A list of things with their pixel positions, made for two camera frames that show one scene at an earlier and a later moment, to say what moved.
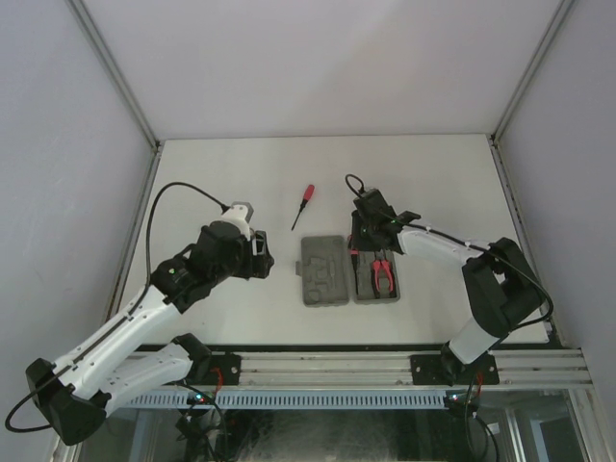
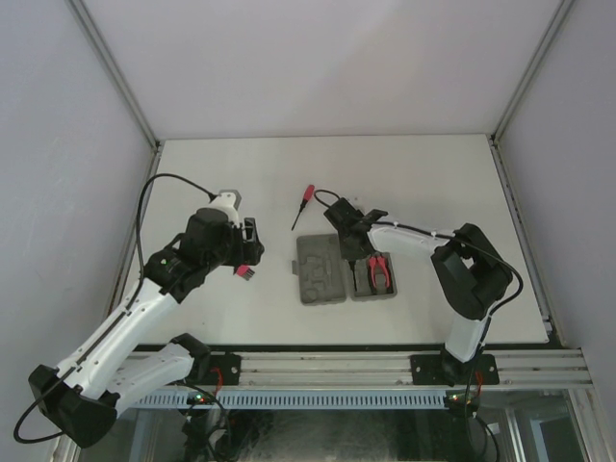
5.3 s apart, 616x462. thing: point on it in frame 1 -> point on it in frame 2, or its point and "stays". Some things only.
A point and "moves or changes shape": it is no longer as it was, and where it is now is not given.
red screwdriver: [353, 256] stays
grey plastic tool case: [324, 266] stays
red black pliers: [380, 260] moves or changes shape
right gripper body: [364, 238] -> [346, 251]
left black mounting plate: [229, 364] stays
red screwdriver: [308, 193] stays
